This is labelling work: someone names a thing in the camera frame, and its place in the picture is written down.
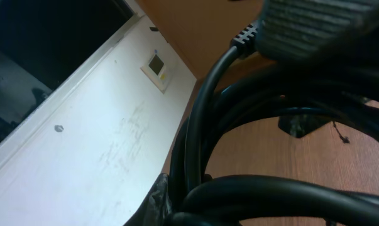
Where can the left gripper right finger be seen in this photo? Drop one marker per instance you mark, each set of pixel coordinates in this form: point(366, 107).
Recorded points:
point(309, 30)

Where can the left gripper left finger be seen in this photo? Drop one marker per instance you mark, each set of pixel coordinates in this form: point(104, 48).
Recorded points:
point(155, 207)

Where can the dark window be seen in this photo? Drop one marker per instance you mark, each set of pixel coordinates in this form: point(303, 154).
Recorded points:
point(43, 42)

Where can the wall thermostat panel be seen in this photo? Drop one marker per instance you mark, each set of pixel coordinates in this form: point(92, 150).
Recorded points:
point(157, 71)

